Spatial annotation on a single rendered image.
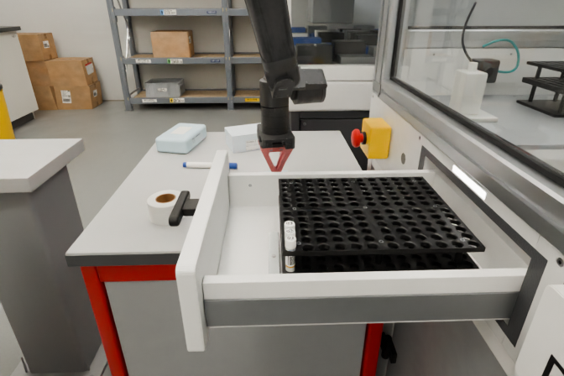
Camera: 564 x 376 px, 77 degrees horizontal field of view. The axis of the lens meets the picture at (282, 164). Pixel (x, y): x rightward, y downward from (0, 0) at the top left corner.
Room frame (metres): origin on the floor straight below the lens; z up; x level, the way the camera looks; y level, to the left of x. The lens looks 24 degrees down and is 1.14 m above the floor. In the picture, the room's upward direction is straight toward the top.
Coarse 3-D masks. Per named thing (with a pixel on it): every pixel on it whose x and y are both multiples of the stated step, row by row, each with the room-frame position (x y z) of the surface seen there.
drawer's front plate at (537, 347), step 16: (560, 288) 0.23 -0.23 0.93; (544, 304) 0.23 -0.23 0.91; (560, 304) 0.22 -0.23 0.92; (544, 320) 0.23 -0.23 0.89; (560, 320) 0.21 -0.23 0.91; (528, 336) 0.23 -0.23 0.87; (544, 336) 0.22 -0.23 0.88; (560, 336) 0.21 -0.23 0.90; (528, 352) 0.23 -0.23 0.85; (544, 352) 0.21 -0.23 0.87; (560, 352) 0.20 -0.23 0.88; (528, 368) 0.22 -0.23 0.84; (544, 368) 0.21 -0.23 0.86
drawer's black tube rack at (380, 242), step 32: (320, 192) 0.44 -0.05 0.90; (352, 192) 0.44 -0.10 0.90; (384, 192) 0.44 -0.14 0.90; (416, 192) 0.45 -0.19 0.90; (320, 224) 0.37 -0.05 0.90; (352, 224) 0.37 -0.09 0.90; (384, 224) 0.37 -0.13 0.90; (416, 224) 0.36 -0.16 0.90; (448, 224) 0.36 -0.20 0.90; (320, 256) 0.34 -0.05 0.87; (352, 256) 0.34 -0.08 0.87; (384, 256) 0.34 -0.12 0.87; (416, 256) 0.34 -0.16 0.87; (448, 256) 0.34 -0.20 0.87
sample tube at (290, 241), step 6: (288, 240) 0.32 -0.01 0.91; (294, 240) 0.32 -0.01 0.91; (288, 246) 0.31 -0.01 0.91; (294, 246) 0.31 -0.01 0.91; (288, 258) 0.31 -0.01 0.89; (294, 258) 0.31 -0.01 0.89; (288, 264) 0.31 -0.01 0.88; (294, 264) 0.32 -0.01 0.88; (288, 270) 0.31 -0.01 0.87; (294, 270) 0.32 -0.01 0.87
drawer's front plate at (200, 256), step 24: (216, 168) 0.46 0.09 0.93; (216, 192) 0.40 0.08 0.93; (216, 216) 0.38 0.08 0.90; (192, 240) 0.29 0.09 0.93; (216, 240) 0.37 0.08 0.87; (192, 264) 0.26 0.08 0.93; (216, 264) 0.35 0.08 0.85; (192, 288) 0.25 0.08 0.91; (192, 312) 0.25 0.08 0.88; (192, 336) 0.25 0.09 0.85
